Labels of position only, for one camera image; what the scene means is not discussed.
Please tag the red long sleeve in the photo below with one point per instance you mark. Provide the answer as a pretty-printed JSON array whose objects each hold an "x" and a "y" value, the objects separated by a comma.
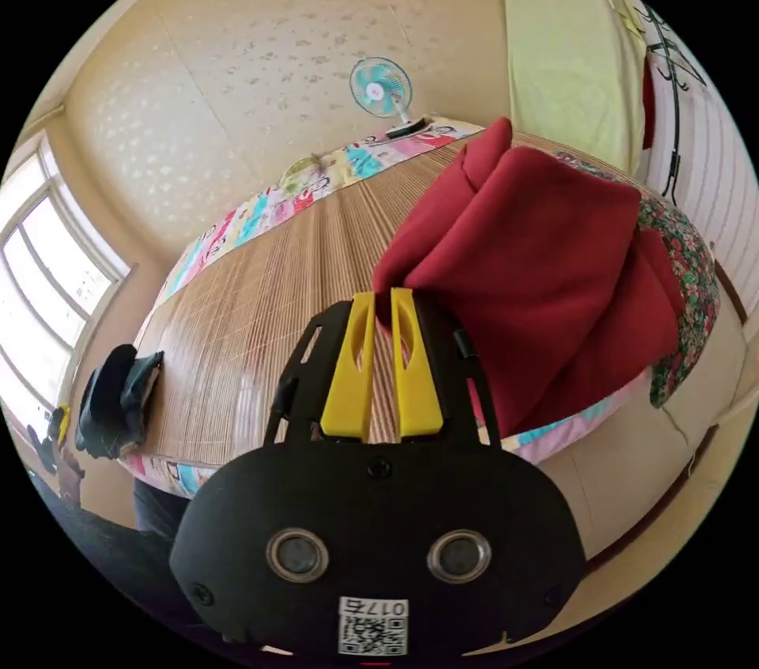
[{"x": 545, "y": 266}]

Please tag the pale yellow curtain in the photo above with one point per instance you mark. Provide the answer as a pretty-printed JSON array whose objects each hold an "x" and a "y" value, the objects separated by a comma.
[{"x": 569, "y": 64}]

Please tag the person's body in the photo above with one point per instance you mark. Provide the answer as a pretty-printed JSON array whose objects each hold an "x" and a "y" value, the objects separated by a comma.
[{"x": 130, "y": 550}]

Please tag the floral quilt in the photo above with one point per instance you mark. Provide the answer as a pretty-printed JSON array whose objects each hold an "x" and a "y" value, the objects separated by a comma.
[{"x": 691, "y": 266}]

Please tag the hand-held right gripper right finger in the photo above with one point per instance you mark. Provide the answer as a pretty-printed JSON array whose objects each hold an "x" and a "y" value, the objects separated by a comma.
[{"x": 418, "y": 390}]

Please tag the bed with woven mat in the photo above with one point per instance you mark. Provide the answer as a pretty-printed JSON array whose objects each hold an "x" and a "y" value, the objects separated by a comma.
[{"x": 261, "y": 295}]

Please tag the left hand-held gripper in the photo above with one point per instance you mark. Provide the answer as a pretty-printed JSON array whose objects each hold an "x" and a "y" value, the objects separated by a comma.
[{"x": 41, "y": 446}]

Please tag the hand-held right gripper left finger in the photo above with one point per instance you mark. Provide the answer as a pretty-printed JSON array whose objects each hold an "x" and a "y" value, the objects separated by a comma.
[{"x": 348, "y": 384}]

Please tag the window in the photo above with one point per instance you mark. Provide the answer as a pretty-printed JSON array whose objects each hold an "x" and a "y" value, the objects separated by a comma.
[{"x": 41, "y": 289}]

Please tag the teal table fan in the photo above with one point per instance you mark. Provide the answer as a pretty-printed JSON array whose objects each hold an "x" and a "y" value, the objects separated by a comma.
[{"x": 379, "y": 88}]

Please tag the pile of clothes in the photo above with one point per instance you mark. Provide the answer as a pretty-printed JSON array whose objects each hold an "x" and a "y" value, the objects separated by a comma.
[{"x": 115, "y": 402}]

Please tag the black coat rack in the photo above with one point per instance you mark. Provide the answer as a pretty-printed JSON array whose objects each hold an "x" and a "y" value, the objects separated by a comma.
[{"x": 676, "y": 88}]

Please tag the person's left hand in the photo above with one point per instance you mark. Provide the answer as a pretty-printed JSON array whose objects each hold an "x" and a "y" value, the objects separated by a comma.
[{"x": 71, "y": 473}]

